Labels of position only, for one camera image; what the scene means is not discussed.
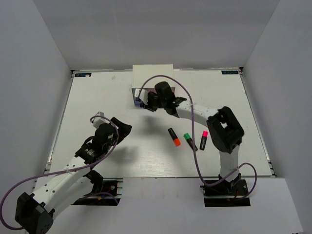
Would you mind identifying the wide blue drawer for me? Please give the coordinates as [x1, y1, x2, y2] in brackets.
[132, 88, 146, 107]

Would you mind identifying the pink drawer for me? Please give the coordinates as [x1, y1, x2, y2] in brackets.
[144, 87, 176, 93]

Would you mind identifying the white drawer cabinet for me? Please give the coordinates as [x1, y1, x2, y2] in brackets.
[132, 64, 175, 91]

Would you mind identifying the green capped highlighter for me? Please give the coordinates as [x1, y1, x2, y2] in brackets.
[183, 133, 198, 152]

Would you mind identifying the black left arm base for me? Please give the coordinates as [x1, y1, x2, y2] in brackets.
[73, 179, 123, 206]

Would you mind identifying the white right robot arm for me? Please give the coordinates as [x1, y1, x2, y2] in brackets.
[135, 81, 244, 195]

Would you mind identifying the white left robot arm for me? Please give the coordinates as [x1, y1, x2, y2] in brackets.
[15, 115, 132, 234]

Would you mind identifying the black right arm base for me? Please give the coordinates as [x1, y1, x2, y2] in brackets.
[200, 179, 251, 207]

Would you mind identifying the orange capped highlighter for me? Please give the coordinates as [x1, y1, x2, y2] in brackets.
[168, 128, 181, 147]

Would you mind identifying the pink capped highlighter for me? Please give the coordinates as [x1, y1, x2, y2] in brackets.
[199, 131, 208, 151]

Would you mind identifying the left blue corner label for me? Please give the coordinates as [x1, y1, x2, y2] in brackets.
[75, 73, 92, 78]

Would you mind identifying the blue corner label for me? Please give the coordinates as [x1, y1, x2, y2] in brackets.
[75, 73, 92, 78]
[221, 70, 239, 75]

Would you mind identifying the right blue corner label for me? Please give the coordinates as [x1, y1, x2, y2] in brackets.
[221, 70, 239, 75]

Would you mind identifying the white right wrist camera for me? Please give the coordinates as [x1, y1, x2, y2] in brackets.
[134, 88, 149, 106]

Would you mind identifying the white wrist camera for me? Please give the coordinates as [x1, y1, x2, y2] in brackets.
[134, 88, 149, 106]
[90, 112, 109, 129]

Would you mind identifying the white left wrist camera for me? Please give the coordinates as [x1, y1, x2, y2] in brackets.
[90, 112, 109, 129]

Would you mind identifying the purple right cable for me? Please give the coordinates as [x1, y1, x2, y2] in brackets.
[137, 75, 258, 200]

